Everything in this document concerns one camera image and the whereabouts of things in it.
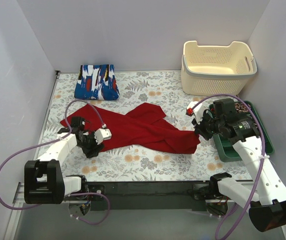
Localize cream plastic laundry basket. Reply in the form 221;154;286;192
181;40;257;96

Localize blue patterned trousers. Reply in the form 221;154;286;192
74;64;120;101

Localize purple cable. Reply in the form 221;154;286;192
191;93;267;240
0;99;111;225

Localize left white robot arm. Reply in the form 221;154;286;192
24;116;112;205

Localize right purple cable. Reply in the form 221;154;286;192
191;93;267;240

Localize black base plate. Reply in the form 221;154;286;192
60;181;240;212

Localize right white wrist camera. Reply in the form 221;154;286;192
186;101;207;124

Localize brown patterned rolled belt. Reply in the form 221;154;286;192
234;102;251;113

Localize floral table mat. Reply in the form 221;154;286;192
41;70;251;182

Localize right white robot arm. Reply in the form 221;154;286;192
186;95;286;232

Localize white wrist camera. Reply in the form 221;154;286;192
186;101;207;124
94;128;112;145

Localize aluminium rail frame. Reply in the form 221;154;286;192
13;180;254;203

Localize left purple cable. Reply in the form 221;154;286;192
0;99;111;225

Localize green compartment tray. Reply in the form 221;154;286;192
212;100;274;163

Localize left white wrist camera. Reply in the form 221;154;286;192
94;128;112;145

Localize red garment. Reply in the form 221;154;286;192
67;102;200;154

